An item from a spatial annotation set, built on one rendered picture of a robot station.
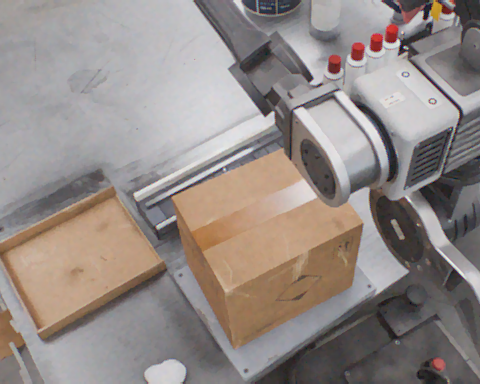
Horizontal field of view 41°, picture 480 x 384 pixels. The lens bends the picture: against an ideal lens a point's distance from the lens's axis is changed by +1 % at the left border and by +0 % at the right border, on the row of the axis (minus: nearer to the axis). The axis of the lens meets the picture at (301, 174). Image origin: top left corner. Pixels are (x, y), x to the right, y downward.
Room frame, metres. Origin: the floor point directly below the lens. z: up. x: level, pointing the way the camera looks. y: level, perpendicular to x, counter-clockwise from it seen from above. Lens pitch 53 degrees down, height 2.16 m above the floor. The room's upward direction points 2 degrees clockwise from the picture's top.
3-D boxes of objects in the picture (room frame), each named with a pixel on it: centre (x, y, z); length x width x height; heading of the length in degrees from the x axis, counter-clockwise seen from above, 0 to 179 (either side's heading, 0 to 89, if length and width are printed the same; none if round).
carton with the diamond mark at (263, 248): (0.70, 0.07, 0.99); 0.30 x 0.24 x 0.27; 122
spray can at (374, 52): (1.25, -0.18, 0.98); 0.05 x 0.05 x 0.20
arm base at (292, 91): (0.66, 0.01, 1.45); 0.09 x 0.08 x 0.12; 123
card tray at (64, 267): (0.73, 0.50, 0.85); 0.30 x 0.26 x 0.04; 128
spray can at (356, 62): (1.21, -0.13, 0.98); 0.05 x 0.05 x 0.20
